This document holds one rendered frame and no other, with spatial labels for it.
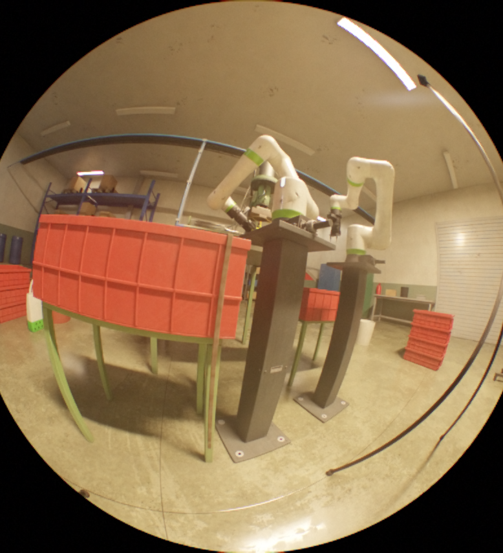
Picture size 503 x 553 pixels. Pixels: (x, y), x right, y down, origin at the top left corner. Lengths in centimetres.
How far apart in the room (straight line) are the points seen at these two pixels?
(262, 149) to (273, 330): 83
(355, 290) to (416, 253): 527
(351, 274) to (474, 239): 539
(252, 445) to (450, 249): 592
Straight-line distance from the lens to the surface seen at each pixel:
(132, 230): 37
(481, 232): 616
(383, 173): 102
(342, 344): 99
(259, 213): 112
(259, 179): 120
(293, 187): 63
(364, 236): 102
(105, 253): 39
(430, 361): 250
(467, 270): 582
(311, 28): 346
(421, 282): 591
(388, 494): 99
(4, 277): 228
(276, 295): 51
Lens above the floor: 76
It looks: 1 degrees up
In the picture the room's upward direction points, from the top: 8 degrees clockwise
